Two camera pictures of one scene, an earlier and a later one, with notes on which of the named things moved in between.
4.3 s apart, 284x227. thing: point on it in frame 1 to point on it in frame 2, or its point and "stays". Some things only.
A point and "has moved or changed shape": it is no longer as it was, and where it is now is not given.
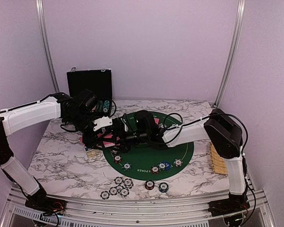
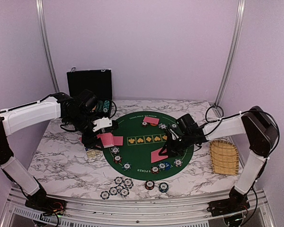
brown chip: [155, 170] stays
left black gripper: [90, 141] stays
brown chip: [117, 159] stays
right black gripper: [120, 131] to [171, 151]
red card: [108, 144] has moved or changed shape
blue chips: [115, 150] stays
